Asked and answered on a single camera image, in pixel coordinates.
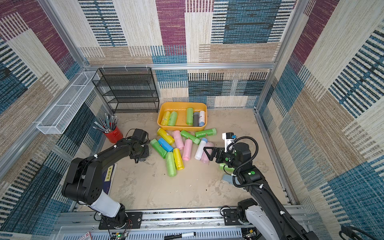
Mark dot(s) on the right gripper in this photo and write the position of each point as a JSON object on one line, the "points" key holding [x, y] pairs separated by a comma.
{"points": [[222, 155]]}

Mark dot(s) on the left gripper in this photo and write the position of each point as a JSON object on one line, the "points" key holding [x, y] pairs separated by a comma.
{"points": [[147, 154]]}

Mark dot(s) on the pink roll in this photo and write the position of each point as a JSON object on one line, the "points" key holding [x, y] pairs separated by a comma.
{"points": [[205, 158], [187, 150], [178, 139]]}

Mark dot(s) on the fat green roll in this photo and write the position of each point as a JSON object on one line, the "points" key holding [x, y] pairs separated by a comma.
{"points": [[226, 168]]}

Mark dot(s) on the grey trash bag roll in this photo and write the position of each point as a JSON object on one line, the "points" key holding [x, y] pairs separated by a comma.
{"points": [[196, 116]]}

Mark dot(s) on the white roll red label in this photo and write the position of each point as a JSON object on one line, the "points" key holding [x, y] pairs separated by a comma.
{"points": [[202, 118]]}

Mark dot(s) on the plain light green roll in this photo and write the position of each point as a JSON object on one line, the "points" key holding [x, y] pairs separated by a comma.
{"points": [[190, 116]]}

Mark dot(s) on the yellow trash bag roll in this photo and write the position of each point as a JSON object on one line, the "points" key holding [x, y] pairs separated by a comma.
{"points": [[166, 118]]}

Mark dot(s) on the large light green roll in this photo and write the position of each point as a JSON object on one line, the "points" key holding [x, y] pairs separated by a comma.
{"points": [[173, 118]]}

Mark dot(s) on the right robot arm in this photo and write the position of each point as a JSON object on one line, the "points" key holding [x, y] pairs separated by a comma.
{"points": [[263, 210]]}

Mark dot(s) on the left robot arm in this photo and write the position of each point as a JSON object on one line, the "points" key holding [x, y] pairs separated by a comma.
{"points": [[84, 184]]}

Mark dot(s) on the white roll with blue band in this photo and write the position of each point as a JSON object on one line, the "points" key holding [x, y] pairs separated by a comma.
{"points": [[200, 149]]}

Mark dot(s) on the short green roll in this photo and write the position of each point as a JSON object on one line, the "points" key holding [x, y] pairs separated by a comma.
{"points": [[189, 136]]}

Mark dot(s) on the green roll with label left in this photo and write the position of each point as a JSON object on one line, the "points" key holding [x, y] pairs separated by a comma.
{"points": [[158, 148]]}

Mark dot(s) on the green roll with red label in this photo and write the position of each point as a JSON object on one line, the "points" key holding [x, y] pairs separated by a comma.
{"points": [[206, 133]]}

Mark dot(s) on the blue trash bag roll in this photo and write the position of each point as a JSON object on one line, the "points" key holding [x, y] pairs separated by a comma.
{"points": [[165, 145]]}

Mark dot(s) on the yellow roll near box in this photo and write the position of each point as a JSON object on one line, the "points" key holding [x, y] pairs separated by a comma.
{"points": [[163, 134]]}

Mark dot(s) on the lower yellow roll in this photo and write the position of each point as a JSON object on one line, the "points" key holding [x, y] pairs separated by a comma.
{"points": [[178, 159]]}

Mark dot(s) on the lower light green roll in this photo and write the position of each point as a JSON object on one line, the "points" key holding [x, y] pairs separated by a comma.
{"points": [[170, 165]]}

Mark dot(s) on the yellow plastic storage box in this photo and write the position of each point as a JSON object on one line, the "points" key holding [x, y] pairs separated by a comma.
{"points": [[181, 109]]}

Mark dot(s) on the red pen cup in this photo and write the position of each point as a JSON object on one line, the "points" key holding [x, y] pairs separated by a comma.
{"points": [[114, 136]]}

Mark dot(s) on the grey blue stapler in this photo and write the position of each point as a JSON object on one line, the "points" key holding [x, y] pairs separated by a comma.
{"points": [[227, 179]]}

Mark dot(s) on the dark blue booklet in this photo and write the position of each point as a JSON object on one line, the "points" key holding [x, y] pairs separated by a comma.
{"points": [[107, 177]]}

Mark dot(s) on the black mesh shelf rack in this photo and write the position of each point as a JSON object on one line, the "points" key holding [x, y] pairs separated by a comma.
{"points": [[128, 90]]}

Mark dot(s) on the black marker pen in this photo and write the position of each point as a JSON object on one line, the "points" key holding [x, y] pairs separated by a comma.
{"points": [[180, 236]]}

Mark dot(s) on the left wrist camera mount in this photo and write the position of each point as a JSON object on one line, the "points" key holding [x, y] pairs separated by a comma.
{"points": [[140, 135]]}

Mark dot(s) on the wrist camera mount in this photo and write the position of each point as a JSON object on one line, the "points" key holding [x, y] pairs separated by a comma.
{"points": [[229, 139], [140, 135]]}

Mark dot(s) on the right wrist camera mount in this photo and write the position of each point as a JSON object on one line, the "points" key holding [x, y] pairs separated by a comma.
{"points": [[229, 139]]}

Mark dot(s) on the white wire wall basket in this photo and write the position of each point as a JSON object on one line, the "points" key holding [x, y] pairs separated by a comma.
{"points": [[60, 115]]}

